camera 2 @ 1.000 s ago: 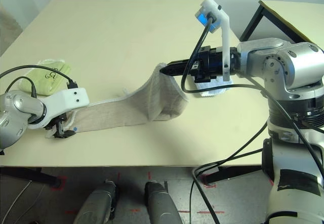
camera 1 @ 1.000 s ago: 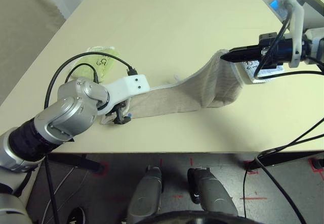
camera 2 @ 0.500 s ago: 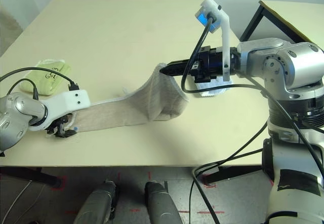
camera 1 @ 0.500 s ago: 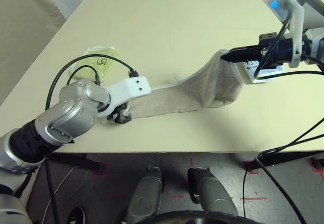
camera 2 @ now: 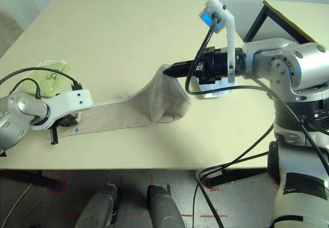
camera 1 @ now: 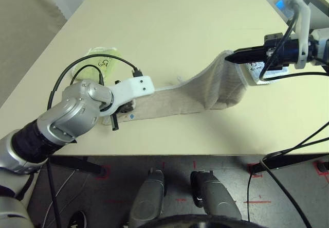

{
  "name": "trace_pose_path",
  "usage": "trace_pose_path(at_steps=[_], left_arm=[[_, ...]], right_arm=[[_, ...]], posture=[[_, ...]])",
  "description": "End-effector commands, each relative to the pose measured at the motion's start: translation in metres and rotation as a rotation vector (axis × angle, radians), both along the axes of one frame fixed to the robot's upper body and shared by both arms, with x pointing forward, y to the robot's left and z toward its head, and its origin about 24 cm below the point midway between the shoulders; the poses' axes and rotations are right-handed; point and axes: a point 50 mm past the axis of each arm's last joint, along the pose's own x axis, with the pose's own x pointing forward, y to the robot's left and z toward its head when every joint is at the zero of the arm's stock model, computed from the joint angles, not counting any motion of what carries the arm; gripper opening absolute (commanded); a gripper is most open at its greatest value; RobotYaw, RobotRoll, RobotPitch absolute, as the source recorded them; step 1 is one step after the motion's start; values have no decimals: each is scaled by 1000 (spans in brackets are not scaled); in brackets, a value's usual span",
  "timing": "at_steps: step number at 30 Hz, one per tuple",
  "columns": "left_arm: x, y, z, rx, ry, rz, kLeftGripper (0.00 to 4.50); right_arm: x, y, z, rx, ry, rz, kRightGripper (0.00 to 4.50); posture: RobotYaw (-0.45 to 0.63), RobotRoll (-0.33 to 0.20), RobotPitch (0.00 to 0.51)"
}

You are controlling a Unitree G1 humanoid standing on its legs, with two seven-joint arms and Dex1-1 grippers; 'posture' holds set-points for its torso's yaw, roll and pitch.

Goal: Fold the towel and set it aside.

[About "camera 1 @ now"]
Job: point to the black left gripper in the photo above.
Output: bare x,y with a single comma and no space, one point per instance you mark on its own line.
114,122

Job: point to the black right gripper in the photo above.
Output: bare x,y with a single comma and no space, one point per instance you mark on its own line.
282,50

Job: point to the beige towel with white trim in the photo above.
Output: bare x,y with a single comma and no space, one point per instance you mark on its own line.
180,102

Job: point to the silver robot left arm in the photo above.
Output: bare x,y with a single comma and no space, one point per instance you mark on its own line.
72,109

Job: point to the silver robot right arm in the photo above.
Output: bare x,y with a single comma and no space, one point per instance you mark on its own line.
321,45

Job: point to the folded blue towel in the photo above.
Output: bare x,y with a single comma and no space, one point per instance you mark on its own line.
254,74

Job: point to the folded green towel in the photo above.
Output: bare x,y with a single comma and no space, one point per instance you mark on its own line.
113,58

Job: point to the black table leg bar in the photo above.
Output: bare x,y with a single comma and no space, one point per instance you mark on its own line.
79,165
282,162

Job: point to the side table with black legs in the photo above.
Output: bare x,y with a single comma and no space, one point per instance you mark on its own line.
318,14

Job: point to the grey robot left leg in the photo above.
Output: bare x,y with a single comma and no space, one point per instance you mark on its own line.
147,199

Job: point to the grey robot leg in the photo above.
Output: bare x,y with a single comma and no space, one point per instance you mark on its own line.
147,199
216,199

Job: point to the black round floor object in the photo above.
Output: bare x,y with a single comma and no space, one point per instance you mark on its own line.
77,220

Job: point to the grey robot right leg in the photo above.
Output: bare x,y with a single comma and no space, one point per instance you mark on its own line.
216,199

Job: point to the black robot waist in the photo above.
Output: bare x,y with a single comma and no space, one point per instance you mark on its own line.
203,221

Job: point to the black furniture foot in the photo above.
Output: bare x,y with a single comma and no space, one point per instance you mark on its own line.
321,167

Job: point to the beige fabric curtain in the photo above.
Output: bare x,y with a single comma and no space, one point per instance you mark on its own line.
20,19

